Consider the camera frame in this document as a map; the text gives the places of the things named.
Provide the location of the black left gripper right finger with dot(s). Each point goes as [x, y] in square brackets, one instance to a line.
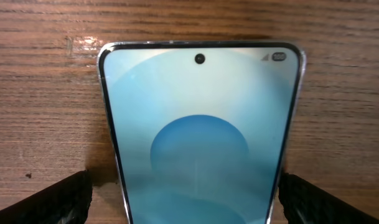
[304, 203]

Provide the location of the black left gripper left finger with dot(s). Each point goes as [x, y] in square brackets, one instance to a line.
[68, 201]

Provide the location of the smartphone with blue screen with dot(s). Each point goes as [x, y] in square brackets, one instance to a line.
[199, 128]

